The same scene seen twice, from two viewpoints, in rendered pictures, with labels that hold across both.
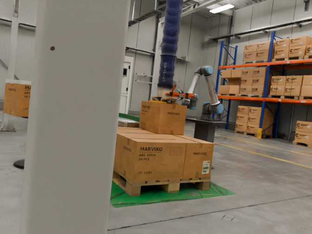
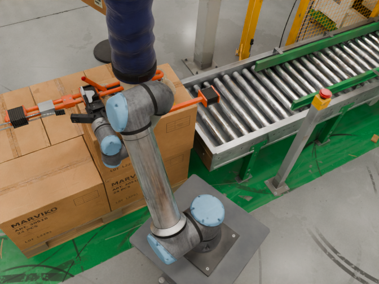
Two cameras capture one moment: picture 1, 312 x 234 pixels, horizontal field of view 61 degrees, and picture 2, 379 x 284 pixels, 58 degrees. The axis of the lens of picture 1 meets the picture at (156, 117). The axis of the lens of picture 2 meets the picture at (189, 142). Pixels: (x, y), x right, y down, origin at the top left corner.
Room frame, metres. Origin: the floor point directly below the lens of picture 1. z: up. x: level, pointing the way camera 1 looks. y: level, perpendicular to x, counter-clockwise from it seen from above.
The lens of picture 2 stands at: (3.99, -1.43, 2.34)
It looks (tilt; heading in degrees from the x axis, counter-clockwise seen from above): 53 degrees down; 87
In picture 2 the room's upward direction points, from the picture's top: 6 degrees clockwise
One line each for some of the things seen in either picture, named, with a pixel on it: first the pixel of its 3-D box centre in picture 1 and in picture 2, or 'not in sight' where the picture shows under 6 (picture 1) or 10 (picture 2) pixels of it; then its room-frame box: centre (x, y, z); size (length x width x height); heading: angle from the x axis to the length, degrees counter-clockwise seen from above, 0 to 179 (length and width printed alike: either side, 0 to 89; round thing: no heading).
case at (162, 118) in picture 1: (161, 117); (136, 120); (3.73, -0.08, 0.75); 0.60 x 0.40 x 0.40; 28
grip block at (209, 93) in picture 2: not in sight; (208, 96); (4.13, -0.16, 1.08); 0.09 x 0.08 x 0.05; 119
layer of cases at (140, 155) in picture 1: (150, 149); (82, 142); (3.31, 0.03, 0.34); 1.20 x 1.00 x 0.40; 30
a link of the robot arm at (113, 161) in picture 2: (191, 105); (113, 154); (3.67, -0.48, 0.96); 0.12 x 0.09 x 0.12; 39
